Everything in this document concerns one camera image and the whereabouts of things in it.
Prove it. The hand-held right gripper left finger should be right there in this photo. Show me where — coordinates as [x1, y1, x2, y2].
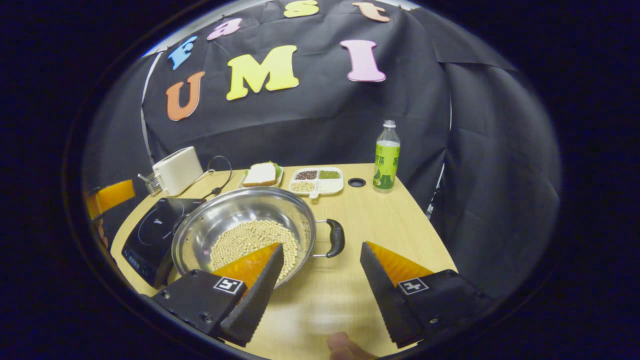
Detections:
[149, 242, 286, 348]

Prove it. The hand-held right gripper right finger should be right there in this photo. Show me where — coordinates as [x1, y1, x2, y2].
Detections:
[359, 241, 496, 349]

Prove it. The black induction cooktop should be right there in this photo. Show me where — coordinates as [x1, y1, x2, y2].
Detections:
[121, 197, 207, 290]

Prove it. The stainless steel pot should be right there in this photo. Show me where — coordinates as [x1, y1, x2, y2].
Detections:
[171, 187, 347, 290]

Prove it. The pile of soybeans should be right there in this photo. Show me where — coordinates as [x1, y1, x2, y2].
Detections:
[209, 219, 300, 281]

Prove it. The white toaster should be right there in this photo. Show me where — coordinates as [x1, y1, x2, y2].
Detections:
[151, 146, 205, 197]

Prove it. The white divided tray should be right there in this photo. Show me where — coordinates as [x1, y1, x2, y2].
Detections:
[288, 166, 345, 199]

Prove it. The pale green plate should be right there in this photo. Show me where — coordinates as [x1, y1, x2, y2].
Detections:
[237, 162, 285, 190]

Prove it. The white bread sandwich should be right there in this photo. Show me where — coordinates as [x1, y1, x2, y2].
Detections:
[242, 161, 278, 188]

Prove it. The green drink bottle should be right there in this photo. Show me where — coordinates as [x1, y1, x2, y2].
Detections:
[372, 120, 401, 191]

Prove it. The black power cable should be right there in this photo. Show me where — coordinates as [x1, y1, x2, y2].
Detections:
[201, 155, 234, 200]

